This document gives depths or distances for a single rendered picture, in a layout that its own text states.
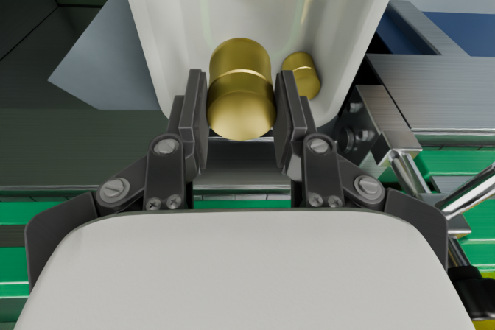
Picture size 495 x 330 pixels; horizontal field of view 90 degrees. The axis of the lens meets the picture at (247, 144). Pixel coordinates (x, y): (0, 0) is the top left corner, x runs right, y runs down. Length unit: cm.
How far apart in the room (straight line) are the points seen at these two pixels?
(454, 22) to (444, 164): 33
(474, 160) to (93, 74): 60
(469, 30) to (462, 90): 22
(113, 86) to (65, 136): 25
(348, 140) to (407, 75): 10
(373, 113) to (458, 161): 8
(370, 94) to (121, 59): 45
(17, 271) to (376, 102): 37
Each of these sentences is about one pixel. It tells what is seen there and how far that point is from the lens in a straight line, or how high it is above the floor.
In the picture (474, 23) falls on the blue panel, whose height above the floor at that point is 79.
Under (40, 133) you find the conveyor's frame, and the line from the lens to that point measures 41.
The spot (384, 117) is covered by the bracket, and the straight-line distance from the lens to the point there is 25.
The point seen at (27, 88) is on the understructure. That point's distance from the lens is 92.
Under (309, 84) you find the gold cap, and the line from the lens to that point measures 26.
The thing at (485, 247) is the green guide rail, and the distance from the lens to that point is 35.
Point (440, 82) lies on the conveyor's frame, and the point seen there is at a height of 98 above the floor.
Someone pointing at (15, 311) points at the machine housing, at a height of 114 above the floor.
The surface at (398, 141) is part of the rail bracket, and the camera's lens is 23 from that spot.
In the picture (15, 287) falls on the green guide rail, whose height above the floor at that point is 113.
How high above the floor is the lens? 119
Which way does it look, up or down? 39 degrees down
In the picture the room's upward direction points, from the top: 178 degrees clockwise
